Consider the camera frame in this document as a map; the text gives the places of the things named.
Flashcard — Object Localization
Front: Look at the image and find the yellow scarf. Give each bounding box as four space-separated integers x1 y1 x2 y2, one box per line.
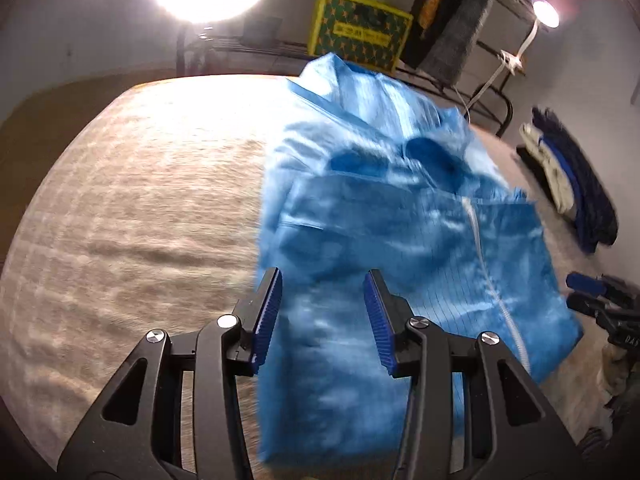
417 0 446 28

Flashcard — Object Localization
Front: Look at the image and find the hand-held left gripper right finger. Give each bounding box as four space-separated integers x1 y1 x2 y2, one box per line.
362 269 586 480

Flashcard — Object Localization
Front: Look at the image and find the white garment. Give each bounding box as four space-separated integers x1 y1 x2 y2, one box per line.
519 122 576 213

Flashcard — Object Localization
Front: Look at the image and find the black curved metal rail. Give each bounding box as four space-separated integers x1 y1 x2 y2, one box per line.
470 82 516 137

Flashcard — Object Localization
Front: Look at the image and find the beige plaid blanket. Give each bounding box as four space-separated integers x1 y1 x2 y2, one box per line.
0 74 621 480

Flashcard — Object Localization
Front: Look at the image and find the black metal clothes rack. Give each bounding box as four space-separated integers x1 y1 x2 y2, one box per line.
175 0 531 91

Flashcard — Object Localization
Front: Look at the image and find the white clip lamp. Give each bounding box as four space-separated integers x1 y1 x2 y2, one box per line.
462 0 561 116

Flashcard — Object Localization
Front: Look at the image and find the pile of folded dark clothes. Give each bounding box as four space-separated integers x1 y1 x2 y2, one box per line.
530 107 618 253

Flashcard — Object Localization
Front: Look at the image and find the light blue work garment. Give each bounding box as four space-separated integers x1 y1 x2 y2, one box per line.
255 52 586 466

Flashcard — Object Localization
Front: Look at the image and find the yellow green patterned bag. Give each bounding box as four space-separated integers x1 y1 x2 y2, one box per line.
307 0 415 77

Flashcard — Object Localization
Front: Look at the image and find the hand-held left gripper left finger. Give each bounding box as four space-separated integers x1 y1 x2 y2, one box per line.
57 266 283 480

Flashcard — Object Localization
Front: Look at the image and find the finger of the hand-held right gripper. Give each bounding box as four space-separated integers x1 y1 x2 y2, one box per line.
566 272 640 307
566 292 618 320

